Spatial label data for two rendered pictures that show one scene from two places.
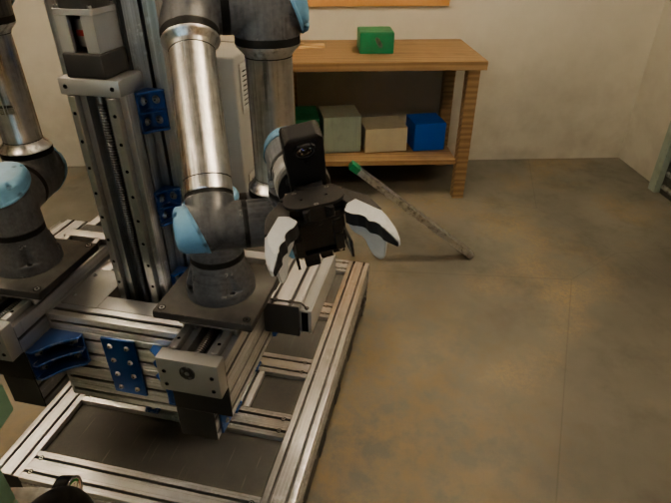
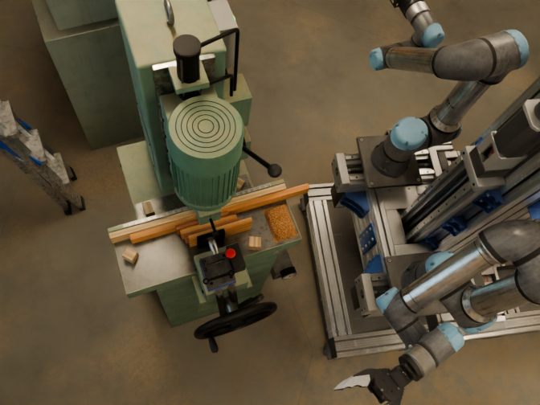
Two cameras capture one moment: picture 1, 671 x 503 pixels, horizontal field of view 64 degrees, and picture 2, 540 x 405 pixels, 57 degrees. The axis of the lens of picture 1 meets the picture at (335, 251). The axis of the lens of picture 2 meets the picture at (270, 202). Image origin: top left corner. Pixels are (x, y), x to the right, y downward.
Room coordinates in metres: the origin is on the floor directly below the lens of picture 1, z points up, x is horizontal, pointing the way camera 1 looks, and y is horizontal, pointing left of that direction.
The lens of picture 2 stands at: (0.13, 0.13, 2.48)
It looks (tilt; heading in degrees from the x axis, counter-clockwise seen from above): 66 degrees down; 53
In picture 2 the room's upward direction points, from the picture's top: 17 degrees clockwise
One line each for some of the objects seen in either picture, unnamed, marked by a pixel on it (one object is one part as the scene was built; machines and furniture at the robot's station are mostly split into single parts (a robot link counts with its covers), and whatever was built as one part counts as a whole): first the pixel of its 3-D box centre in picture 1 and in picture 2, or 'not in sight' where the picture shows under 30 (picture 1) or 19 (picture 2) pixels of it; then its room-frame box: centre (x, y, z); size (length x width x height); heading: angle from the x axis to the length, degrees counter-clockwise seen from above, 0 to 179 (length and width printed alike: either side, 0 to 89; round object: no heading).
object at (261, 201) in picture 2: not in sight; (222, 212); (0.37, 0.69, 0.92); 0.62 x 0.02 x 0.04; 179
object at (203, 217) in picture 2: not in sight; (204, 199); (0.31, 0.71, 1.03); 0.14 x 0.07 x 0.09; 89
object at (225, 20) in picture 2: not in sight; (220, 35); (0.46, 1.01, 1.40); 0.10 x 0.06 x 0.16; 89
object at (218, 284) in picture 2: not in sight; (223, 266); (0.31, 0.50, 0.99); 0.13 x 0.11 x 0.06; 179
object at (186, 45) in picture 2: not in sight; (187, 68); (0.31, 0.83, 1.53); 0.08 x 0.08 x 0.17; 89
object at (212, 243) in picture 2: not in sight; (214, 247); (0.30, 0.58, 0.95); 0.09 x 0.07 x 0.09; 179
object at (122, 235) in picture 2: not in sight; (201, 212); (0.30, 0.71, 0.92); 0.60 x 0.02 x 0.05; 179
